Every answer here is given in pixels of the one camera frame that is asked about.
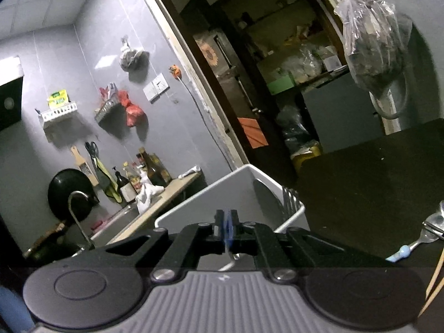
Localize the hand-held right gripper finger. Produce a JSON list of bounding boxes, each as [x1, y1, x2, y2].
[[229, 210, 403, 282], [52, 210, 228, 282]]

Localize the white perforated utensil basket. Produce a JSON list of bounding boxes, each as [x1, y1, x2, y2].
[[153, 164, 310, 271]]

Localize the metal fork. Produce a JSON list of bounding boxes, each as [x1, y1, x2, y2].
[[282, 186, 299, 216]]

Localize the light blue handled spoon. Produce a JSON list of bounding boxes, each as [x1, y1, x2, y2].
[[386, 213, 444, 262]]

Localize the wooden chopstick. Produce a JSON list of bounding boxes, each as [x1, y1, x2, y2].
[[418, 279, 444, 317], [425, 248, 444, 297]]

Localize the wooden kitchen counter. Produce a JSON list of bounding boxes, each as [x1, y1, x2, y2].
[[90, 171, 203, 247]]

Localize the white tube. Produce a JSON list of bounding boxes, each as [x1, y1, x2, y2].
[[178, 166, 202, 180]]

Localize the white cloth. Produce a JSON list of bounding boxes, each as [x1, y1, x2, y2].
[[135, 177, 165, 216]]

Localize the large dark bottle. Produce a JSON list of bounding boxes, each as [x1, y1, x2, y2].
[[139, 147, 171, 187]]

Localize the orange paper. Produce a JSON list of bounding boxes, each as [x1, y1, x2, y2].
[[238, 117, 269, 149]]

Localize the yellow container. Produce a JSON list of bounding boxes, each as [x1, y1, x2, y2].
[[291, 140, 323, 174]]

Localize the clear bottle yellow cap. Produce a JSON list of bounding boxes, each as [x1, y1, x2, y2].
[[122, 161, 142, 195]]

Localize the sink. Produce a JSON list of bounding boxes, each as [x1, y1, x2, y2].
[[92, 205, 139, 236]]

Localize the small dark bottle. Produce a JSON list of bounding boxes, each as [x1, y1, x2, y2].
[[114, 166, 137, 203]]

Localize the black plastic bag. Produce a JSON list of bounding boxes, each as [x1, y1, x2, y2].
[[277, 106, 313, 153]]

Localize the green cloth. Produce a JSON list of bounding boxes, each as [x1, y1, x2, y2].
[[93, 156, 122, 203]]

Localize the dark wooden door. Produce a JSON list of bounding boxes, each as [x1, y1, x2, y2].
[[180, 0, 295, 181]]

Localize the red plastic bag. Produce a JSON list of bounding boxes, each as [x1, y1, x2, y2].
[[118, 90, 145, 127]]

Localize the green box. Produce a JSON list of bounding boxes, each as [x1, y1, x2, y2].
[[267, 76, 295, 95]]

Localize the scissors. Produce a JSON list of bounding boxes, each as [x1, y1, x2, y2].
[[84, 141, 99, 167]]

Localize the grey cabinet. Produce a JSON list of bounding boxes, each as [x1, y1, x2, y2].
[[302, 73, 385, 153]]

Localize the metal faucet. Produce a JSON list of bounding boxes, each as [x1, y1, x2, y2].
[[67, 191, 95, 250]]

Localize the black wok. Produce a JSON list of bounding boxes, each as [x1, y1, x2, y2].
[[47, 168, 99, 223]]

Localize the dark pot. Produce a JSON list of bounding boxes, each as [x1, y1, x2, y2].
[[22, 222, 87, 264]]

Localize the clear bag of food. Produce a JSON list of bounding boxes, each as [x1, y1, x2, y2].
[[281, 47, 323, 84]]

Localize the white box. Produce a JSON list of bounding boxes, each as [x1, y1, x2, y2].
[[322, 55, 342, 72]]

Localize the small hanging plastic bag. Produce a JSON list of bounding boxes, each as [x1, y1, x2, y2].
[[119, 36, 150, 72]]

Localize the yellow packet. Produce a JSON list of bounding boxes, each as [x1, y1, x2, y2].
[[47, 89, 70, 109]]

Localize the storage shelf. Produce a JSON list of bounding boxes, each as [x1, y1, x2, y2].
[[222, 0, 347, 89]]

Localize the blue cloth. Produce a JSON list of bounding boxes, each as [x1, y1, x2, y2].
[[0, 281, 25, 333]]

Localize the clear bag of dried goods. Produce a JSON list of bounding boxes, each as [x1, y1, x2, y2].
[[335, 0, 412, 92]]

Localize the black range hood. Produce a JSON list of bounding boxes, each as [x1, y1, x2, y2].
[[0, 55, 25, 132]]

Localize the wall cable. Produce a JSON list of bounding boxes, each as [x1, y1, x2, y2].
[[178, 76, 243, 167]]

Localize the wooden handled grater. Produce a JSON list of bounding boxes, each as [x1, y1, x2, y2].
[[70, 146, 99, 186]]

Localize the wall socket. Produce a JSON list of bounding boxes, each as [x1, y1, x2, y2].
[[143, 74, 170, 103]]

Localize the metal wall rack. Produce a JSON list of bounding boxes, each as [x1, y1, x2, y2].
[[94, 99, 127, 125]]

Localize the white hanging ring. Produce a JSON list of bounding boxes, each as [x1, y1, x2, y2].
[[368, 69, 412, 120]]

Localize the white wall rack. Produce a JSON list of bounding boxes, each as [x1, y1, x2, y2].
[[35, 101, 77, 129]]

